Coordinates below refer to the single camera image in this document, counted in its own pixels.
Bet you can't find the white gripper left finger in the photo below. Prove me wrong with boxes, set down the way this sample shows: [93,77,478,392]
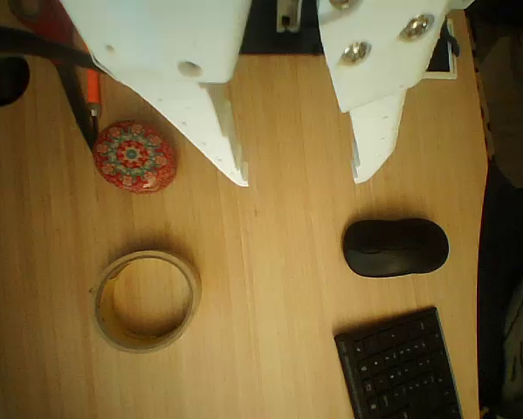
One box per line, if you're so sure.
[62,0,253,188]

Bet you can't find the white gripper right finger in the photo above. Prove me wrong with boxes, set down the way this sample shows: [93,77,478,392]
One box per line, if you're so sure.
[317,0,476,184]

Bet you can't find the white tape ring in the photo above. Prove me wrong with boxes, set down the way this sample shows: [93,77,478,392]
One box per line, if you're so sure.
[90,249,203,354]

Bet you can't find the red patterned round ball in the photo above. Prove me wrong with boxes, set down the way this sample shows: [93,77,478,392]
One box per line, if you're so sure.
[92,120,178,196]

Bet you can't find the white framed photo card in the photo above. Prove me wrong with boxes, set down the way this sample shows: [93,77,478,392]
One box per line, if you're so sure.
[422,17,459,80]

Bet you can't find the orange utility knife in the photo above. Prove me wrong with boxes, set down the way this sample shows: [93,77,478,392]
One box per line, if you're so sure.
[84,41,104,119]

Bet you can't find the black base board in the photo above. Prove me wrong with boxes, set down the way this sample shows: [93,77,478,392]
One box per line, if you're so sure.
[238,0,326,56]

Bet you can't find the black computer mouse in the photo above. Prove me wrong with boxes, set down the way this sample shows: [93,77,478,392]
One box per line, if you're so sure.
[341,217,451,278]

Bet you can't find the black computer keyboard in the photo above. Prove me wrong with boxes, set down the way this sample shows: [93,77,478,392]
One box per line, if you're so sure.
[334,306,465,419]

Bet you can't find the red handled scissors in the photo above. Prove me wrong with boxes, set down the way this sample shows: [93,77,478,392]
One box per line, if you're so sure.
[7,0,99,152]

